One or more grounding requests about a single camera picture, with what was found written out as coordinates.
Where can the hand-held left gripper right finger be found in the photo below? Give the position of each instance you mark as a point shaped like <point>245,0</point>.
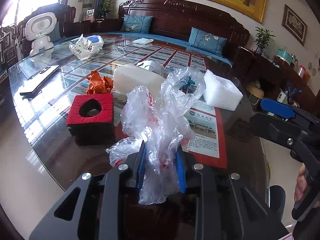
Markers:
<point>180,172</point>

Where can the white flat packet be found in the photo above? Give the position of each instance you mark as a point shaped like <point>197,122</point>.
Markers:
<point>142,41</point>

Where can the straw hat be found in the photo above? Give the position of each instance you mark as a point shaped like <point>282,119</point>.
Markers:
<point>255,90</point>

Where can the black tower appliance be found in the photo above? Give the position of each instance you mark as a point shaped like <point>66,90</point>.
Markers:
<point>101,2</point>

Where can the teal pot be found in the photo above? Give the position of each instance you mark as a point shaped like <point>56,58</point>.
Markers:
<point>286,56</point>

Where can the flat tag with holes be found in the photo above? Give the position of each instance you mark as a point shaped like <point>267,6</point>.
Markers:
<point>45,70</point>

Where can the small dark framed picture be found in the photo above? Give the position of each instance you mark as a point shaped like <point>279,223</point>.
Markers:
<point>294,25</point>

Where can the red tissue box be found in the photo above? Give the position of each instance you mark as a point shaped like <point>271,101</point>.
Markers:
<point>75,110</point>

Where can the plastic jar with red lid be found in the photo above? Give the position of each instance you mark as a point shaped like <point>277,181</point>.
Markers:
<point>301,72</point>

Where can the white robot toy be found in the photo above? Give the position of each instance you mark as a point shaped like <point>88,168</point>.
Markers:
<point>40,25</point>

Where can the person's right hand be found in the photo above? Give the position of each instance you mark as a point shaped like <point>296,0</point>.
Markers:
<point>300,185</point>

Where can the green potted plant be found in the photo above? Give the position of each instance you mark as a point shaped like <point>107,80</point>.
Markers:
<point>106,7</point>

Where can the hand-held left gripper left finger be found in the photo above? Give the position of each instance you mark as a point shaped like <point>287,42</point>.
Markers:
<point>141,166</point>

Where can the blue crumpled plastic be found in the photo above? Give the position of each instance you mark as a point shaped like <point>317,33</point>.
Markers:
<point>94,39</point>

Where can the white foam box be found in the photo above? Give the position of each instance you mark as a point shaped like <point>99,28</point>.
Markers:
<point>220,92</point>

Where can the wooden corner table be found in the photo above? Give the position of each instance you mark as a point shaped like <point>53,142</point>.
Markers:
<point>107,25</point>

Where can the dark wooden side cabinet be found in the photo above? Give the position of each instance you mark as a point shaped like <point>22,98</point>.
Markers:
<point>275,72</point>

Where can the blue sofa seat pad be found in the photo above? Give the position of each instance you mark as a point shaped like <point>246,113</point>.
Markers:
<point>170,38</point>

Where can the long carved wooden sofa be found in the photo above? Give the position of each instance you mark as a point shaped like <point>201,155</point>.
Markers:
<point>175,17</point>

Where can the clear plastic bag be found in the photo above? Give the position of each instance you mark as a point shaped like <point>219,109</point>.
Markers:
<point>155,120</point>

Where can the carved wooden bench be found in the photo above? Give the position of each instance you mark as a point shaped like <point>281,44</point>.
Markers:
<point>67,17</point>

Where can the blue floral cushion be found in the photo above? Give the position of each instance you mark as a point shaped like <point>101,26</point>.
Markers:
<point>136,23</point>
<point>207,41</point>
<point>56,32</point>

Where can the white printed plastic bag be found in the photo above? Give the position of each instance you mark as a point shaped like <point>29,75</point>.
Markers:
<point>82,50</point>

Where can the white paper carton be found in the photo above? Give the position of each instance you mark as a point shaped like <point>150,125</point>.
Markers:
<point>151,65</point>

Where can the booklet with black clip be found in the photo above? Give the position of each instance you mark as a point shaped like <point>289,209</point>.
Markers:
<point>37,82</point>

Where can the orange paper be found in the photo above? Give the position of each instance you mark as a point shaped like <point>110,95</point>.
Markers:
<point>100,85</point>

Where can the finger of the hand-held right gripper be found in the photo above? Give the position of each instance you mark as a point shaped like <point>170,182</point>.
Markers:
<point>272,127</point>
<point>277,108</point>

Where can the white translucent plastic jug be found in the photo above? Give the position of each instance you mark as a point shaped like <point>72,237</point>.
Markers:
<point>135,77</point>

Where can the bamboo plant in vase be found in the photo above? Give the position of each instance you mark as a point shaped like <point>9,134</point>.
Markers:
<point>262,36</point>

